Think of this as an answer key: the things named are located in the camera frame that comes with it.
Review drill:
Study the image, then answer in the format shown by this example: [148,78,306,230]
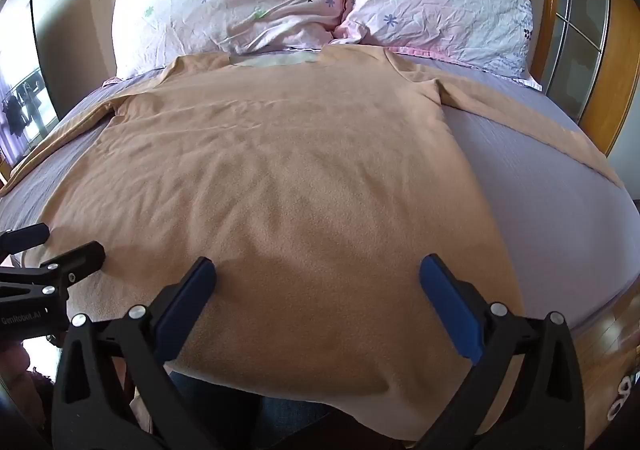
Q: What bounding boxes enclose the window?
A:
[0,50,61,168]

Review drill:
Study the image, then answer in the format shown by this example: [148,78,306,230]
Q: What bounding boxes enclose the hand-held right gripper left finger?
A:
[50,256,218,450]

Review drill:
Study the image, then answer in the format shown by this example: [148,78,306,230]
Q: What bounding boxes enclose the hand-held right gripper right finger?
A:
[419,254,586,450]

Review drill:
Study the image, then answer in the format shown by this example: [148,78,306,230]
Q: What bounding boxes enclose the tan long-sleeved shirt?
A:
[0,43,631,442]

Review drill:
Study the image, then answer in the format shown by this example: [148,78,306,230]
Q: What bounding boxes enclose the white patterned slipper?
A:
[602,370,640,423]

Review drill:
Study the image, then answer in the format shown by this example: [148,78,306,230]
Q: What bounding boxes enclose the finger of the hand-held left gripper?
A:
[0,223,51,258]
[0,241,107,303]

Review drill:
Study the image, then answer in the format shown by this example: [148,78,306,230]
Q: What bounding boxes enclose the person's left hand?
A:
[0,345,34,431]

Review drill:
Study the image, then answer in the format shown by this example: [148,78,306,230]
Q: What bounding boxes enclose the purple bed sheet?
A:
[0,50,640,333]

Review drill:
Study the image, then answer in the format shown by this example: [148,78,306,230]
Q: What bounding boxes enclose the hanging dark clothes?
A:
[0,83,43,138]

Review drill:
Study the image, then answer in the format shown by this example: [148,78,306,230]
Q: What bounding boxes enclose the pink floral pillow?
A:
[332,0,543,92]

